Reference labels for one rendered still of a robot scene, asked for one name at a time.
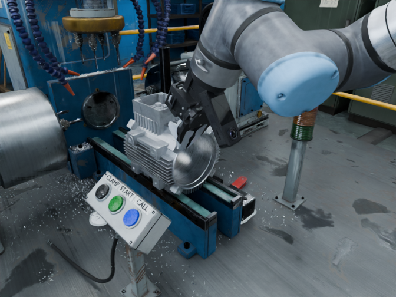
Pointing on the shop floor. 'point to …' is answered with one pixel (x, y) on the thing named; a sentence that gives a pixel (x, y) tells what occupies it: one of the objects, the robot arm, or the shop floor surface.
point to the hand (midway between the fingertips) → (184, 148)
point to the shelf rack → (174, 18)
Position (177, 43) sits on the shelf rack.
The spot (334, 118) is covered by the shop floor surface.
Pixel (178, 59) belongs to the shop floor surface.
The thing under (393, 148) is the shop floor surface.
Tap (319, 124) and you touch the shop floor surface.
